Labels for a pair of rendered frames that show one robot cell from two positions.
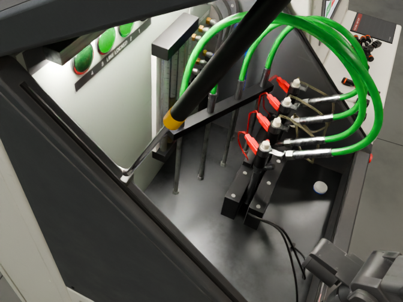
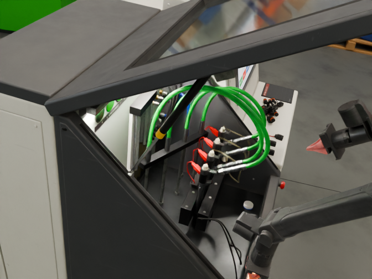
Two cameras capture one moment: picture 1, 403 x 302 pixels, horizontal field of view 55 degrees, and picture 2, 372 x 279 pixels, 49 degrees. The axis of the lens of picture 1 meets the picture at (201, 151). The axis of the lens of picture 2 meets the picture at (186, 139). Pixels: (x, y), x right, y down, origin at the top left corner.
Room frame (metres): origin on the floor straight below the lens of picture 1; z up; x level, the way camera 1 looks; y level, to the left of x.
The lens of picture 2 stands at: (-0.46, 0.05, 1.99)
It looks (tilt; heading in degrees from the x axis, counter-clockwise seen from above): 36 degrees down; 354
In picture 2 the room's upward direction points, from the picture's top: 8 degrees clockwise
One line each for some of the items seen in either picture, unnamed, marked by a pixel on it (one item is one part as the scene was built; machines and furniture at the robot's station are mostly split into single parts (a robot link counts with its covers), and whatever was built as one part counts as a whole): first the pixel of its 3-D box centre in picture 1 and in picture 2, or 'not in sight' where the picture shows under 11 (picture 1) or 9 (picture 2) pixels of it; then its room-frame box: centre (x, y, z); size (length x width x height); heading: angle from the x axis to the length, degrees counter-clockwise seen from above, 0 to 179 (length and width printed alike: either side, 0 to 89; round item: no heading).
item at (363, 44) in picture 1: (364, 49); (270, 108); (1.21, -0.51, 1.01); 0.23 x 0.11 x 0.06; 161
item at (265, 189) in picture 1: (261, 174); (204, 195); (0.68, -0.17, 0.91); 0.34 x 0.10 x 0.15; 161
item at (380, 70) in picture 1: (358, 65); (268, 119); (1.18, -0.50, 0.97); 0.70 x 0.22 x 0.03; 161
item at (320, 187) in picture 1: (320, 187); (248, 205); (0.71, -0.36, 0.84); 0.04 x 0.04 x 0.01
